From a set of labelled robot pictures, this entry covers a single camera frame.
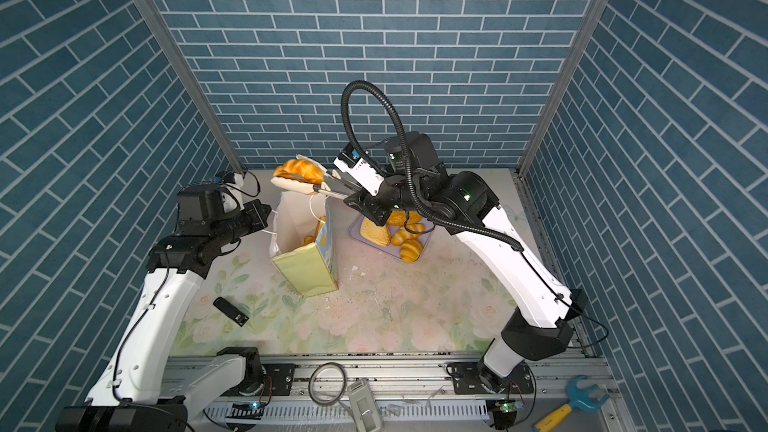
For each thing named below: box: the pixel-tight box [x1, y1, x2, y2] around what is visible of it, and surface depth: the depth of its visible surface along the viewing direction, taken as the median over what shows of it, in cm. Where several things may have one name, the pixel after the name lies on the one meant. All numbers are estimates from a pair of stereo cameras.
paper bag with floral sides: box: [270, 192, 339, 298], surface depth 76 cm
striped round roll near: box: [400, 238, 423, 263], surface depth 96 cm
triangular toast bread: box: [360, 217, 391, 247], surface depth 100 cm
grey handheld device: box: [347, 379, 383, 432], surface depth 69 cm
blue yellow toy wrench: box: [533, 375, 610, 432], surface depth 71 cm
